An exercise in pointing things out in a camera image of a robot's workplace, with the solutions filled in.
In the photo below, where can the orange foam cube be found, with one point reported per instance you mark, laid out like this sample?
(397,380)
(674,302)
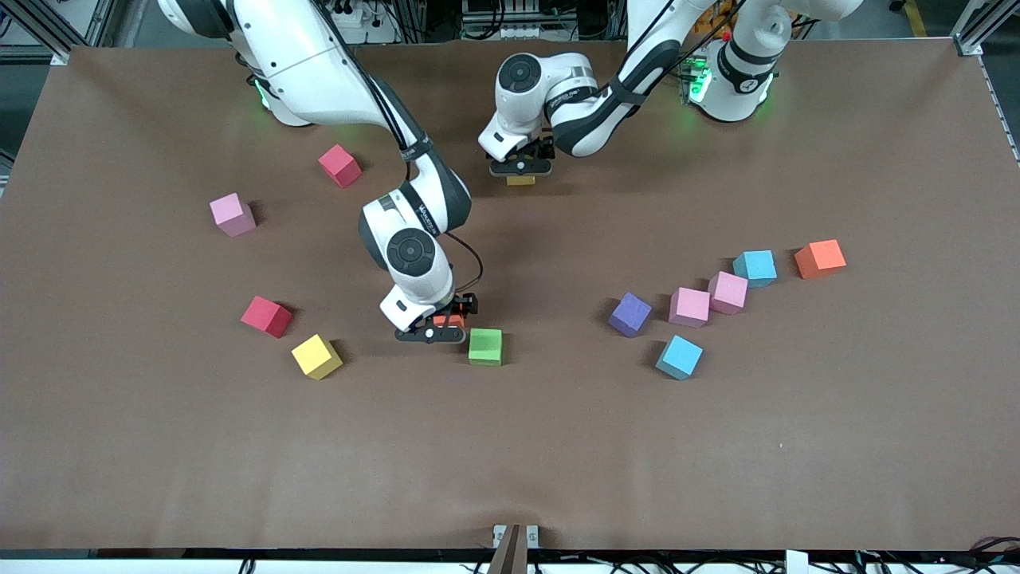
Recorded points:
(449,321)
(820,258)

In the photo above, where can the yellow foam cube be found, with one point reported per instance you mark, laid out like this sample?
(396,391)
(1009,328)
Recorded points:
(316,356)
(520,181)

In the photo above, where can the green foam cube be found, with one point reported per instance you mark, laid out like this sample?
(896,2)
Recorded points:
(485,347)

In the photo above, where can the purple foam cube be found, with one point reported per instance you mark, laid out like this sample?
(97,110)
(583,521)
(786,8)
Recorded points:
(629,314)

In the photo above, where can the pink foam cube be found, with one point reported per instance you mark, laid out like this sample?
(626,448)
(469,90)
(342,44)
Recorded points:
(233,215)
(689,307)
(727,292)

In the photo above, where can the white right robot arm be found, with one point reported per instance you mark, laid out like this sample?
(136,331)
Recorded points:
(319,64)

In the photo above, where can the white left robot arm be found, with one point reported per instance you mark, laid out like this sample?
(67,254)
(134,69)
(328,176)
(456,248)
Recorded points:
(606,112)

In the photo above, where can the white power strip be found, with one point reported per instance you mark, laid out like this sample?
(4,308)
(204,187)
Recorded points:
(502,32)
(374,32)

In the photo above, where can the red foam cube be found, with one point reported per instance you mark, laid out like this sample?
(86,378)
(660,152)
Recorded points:
(339,166)
(267,316)

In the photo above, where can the brown paper table cover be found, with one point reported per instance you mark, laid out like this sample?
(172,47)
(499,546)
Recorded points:
(510,446)

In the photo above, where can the bag of orange items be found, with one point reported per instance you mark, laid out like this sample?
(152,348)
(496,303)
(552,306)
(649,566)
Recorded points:
(712,20)

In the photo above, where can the blue foam cube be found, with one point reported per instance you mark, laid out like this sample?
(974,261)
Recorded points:
(755,268)
(679,356)

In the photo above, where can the black right camera mount bracket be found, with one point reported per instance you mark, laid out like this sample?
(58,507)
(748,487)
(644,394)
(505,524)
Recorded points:
(414,336)

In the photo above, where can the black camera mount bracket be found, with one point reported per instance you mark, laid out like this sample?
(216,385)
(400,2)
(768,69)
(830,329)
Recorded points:
(414,336)
(510,167)

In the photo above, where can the black left camera mount bracket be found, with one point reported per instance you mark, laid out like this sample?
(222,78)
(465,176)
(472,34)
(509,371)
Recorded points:
(510,167)

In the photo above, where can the metal table clamp bracket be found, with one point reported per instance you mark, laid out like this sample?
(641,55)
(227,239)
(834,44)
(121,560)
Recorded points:
(516,546)

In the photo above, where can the aluminium frame profile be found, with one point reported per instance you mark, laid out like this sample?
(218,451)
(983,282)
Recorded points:
(58,57)
(984,24)

